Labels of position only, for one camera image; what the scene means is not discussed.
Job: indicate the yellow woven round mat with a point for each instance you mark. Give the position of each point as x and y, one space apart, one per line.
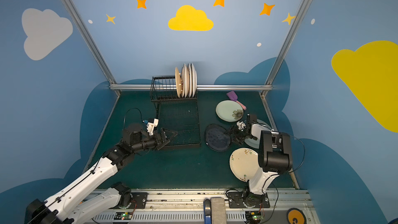
178 82

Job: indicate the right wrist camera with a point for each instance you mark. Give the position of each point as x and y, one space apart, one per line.
241 125

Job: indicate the left green circuit board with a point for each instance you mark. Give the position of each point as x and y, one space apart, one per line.
123 215

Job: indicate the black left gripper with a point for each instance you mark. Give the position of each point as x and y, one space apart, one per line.
161 140

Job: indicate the orange sunburst plate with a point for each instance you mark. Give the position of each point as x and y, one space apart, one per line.
191 80
183 81

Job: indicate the cream floral sprig plate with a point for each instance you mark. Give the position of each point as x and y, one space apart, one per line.
244 163

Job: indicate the pale green flower plate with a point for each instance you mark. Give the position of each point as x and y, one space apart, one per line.
229 111

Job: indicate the grey blue block tool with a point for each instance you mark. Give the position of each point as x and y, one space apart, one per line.
215 211

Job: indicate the black wire dish rack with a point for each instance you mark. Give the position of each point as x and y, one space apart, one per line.
178 114

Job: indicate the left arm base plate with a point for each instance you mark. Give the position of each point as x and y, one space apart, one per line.
135 200

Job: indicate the yellow black round disc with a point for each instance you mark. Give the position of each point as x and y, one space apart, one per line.
296 216

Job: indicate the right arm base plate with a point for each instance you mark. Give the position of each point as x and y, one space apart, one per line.
247 200

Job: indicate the green circuit board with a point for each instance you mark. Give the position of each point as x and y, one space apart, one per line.
123 215
253 217

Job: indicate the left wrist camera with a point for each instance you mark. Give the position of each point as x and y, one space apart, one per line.
151 124

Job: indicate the white cloud emblem plate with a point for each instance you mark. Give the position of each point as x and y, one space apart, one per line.
186 81

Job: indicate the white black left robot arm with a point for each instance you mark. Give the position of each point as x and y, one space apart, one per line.
70 206

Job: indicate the green rim lettered plate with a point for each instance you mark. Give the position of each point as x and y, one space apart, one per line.
194 80

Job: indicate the pale green plain plate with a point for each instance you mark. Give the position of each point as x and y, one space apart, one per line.
252 141

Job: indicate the dark blue plate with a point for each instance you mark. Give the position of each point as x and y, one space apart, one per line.
217 138

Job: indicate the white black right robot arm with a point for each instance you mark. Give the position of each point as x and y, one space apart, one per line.
258 168

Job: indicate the purple pink spatula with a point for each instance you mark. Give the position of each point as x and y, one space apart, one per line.
233 97

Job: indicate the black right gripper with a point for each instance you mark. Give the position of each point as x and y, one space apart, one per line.
236 130

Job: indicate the right green circuit board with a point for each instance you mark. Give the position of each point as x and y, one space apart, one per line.
253 217

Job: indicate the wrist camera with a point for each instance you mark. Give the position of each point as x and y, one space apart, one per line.
151 124
241 125

